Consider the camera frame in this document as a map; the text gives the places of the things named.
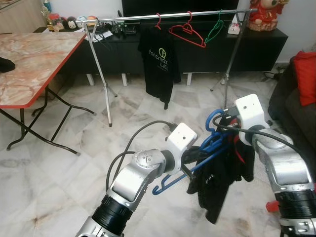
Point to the blue plastic hanger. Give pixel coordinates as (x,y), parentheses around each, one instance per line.
(210,144)

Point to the black ribbed collar garment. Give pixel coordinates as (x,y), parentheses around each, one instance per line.
(217,192)

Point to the green plastic hanger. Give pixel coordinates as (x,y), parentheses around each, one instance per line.
(215,33)

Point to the dark thin hanger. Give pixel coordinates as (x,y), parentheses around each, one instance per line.
(101,39)

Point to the dark grey fabric sofa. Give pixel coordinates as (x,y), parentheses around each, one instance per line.
(291,113)

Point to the black printed T-shirt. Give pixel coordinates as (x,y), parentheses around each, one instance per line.
(158,69)

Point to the red cushion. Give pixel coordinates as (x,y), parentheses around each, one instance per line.
(306,79)

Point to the pink white tissue pack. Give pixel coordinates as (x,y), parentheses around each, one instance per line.
(234,28)

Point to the red laughing Buddha statue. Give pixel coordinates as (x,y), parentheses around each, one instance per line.
(266,17)

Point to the black television console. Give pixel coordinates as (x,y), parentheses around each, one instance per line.
(113,57)

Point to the black flat screen television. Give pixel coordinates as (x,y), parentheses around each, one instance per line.
(173,6)

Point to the silver metal clothes rack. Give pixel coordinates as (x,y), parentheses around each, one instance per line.
(138,17)

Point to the black round plush toy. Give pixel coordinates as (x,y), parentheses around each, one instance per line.
(70,23)

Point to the marble top folding table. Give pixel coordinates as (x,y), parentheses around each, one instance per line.
(34,64)

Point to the red lidded glass jar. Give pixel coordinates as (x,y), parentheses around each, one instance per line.
(54,23)

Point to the light wooden cabinet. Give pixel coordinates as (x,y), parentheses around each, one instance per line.
(19,17)

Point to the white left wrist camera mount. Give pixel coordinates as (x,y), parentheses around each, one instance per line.
(182,136)

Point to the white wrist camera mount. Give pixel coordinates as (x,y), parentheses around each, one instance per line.
(249,111)
(182,136)

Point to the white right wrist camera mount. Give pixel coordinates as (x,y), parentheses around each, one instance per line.
(249,111)

